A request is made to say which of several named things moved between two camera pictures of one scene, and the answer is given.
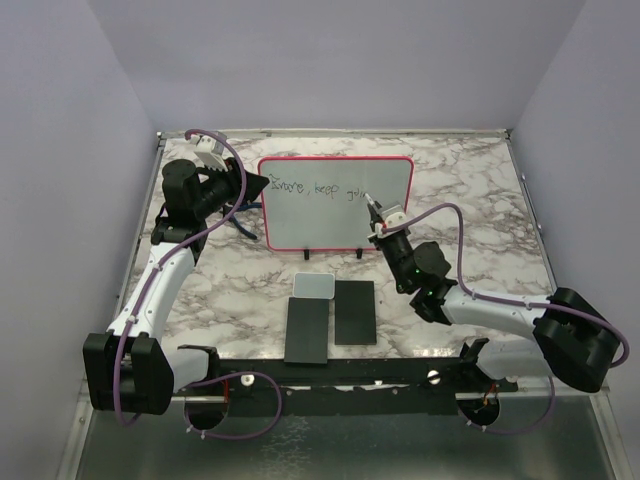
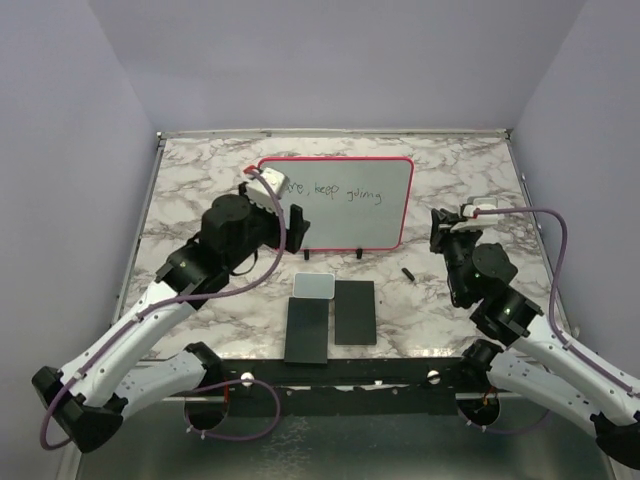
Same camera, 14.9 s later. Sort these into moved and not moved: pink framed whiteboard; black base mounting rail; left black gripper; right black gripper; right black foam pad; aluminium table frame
Moved: left black gripper; right black gripper
Not moved: aluminium table frame; black base mounting rail; right black foam pad; pink framed whiteboard
